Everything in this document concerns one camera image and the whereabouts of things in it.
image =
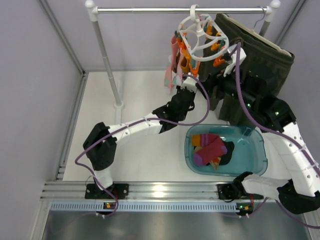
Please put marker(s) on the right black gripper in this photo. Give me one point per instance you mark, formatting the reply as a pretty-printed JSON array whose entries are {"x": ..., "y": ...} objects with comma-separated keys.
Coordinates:
[{"x": 217, "y": 81}]

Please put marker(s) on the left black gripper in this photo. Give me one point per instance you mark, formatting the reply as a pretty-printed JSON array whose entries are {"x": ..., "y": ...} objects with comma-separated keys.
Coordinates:
[{"x": 183, "y": 92}]

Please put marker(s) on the pink patterned sock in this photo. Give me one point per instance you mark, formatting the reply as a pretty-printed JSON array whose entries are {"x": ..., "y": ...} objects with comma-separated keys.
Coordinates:
[
  {"x": 178, "y": 78},
  {"x": 168, "y": 79}
]

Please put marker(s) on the white clip sock hanger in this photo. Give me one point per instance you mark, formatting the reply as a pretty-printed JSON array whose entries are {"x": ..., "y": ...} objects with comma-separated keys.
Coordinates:
[{"x": 200, "y": 39}]

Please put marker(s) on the maroon purple sock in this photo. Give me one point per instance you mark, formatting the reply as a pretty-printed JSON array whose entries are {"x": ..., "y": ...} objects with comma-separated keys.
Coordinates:
[
  {"x": 202, "y": 140},
  {"x": 209, "y": 153}
]

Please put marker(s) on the black sock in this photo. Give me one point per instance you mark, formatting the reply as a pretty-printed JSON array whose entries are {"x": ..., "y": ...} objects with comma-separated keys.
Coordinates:
[{"x": 225, "y": 159}]

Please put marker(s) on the brown argyle sock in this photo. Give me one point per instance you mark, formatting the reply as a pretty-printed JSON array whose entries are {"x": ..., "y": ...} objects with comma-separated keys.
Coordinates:
[
  {"x": 213, "y": 163},
  {"x": 185, "y": 63}
]

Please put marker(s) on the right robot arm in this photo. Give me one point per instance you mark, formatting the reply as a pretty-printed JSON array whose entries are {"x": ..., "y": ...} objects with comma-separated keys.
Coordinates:
[{"x": 296, "y": 184}]

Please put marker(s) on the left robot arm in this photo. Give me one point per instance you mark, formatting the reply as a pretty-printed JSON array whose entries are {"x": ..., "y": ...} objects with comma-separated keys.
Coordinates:
[{"x": 160, "y": 120}]

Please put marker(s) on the olive green shorts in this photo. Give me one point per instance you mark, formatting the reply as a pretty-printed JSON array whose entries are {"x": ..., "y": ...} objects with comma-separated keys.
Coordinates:
[{"x": 259, "y": 52}]

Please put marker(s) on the teal plastic basin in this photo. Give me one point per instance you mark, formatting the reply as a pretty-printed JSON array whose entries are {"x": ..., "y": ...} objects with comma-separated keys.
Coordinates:
[{"x": 248, "y": 150}]

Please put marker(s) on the white clothes rack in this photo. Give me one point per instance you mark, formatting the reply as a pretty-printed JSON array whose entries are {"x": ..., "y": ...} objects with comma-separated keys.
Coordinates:
[{"x": 117, "y": 89}]

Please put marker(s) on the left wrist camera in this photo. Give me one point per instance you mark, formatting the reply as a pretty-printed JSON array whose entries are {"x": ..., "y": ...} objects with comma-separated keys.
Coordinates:
[{"x": 189, "y": 83}]

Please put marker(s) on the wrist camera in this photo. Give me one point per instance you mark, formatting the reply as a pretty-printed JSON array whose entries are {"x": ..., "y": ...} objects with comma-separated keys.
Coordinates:
[
  {"x": 189, "y": 83},
  {"x": 237, "y": 56}
]

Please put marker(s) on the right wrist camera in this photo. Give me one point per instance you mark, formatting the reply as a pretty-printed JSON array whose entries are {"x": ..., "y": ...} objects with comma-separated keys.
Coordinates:
[{"x": 237, "y": 56}]

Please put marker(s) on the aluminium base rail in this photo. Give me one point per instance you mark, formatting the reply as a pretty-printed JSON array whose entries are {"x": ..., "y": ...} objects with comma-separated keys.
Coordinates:
[{"x": 176, "y": 197}]

